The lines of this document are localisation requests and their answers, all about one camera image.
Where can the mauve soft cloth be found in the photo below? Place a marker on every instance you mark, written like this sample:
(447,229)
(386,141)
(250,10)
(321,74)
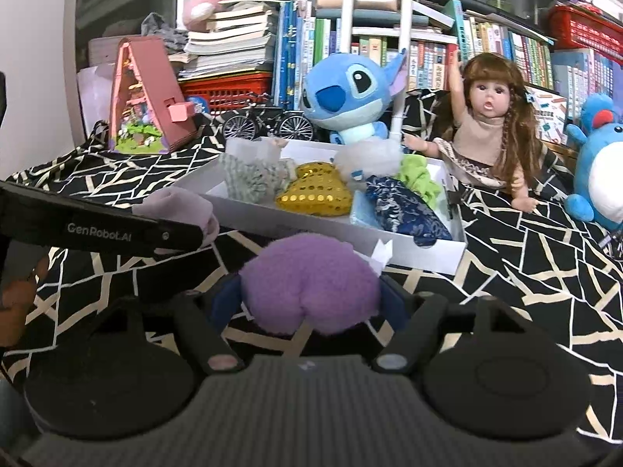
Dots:
(180,206)

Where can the pink plush toy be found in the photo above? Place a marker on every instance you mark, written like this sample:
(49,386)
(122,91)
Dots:
(204,5)

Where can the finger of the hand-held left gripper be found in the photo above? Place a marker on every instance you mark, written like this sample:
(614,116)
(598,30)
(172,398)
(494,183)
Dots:
(182,238)

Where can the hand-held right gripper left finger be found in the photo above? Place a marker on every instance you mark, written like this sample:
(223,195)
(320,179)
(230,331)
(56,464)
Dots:
(224,301)

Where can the round blue plush toy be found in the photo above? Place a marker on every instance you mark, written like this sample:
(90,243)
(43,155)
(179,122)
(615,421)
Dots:
(603,165)

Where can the white crumpled paper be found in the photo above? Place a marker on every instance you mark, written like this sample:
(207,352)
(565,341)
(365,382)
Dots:
(382,255)

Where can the light blue cloth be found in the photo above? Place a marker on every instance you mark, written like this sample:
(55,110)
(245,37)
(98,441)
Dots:
(362,211)

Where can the person's left hand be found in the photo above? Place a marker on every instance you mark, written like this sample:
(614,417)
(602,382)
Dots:
(19,301)

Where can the dark blue patterned cloth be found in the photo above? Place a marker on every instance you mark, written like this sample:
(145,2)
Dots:
(404,209)

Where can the red plastic basket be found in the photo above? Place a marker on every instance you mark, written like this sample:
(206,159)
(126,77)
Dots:
(219,90)

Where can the pink miniature house model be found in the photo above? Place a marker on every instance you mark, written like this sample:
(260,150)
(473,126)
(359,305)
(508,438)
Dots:
(160,73)

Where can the white translucent plastic bag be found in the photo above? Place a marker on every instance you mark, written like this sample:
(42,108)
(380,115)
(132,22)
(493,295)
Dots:
(243,146)

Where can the grey crumpled cloth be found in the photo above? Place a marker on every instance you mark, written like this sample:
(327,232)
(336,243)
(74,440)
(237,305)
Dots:
(160,29)

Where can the black model bicycle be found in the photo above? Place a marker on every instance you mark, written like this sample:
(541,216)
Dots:
(263,116)

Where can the long-haired baby doll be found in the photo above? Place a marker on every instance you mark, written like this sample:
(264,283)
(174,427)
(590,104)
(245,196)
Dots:
(486,131)

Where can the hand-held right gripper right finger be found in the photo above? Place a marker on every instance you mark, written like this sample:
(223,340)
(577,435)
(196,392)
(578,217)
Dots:
(394,304)

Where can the blue alien plush toy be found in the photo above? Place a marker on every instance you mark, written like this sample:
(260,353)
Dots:
(345,87)

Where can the black patterned blanket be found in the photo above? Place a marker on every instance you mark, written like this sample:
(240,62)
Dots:
(511,262)

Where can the blue round tin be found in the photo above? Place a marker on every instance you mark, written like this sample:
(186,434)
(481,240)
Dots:
(198,104)

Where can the green striped cloth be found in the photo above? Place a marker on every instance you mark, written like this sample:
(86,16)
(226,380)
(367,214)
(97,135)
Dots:
(253,177)

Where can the stack of books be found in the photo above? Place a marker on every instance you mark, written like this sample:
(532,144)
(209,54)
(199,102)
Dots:
(228,39)

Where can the red mesh basket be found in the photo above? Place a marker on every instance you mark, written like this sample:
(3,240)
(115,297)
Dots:
(584,29)

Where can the white pole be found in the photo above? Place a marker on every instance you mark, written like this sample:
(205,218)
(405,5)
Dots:
(406,9)
(350,9)

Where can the yellow sequined cloth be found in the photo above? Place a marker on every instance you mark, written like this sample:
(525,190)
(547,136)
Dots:
(316,194)

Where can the purple fluffy pouch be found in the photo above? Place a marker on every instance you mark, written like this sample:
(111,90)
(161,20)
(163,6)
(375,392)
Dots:
(311,282)

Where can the row of upright books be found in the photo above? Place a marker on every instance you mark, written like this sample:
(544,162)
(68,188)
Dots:
(292,58)

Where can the lime green fluffy cloth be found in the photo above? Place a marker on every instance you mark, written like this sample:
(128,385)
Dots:
(418,175)

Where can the white cardboard box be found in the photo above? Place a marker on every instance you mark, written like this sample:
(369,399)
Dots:
(428,253)

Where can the white fluffy cloth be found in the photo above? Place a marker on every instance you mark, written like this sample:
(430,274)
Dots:
(370,155)

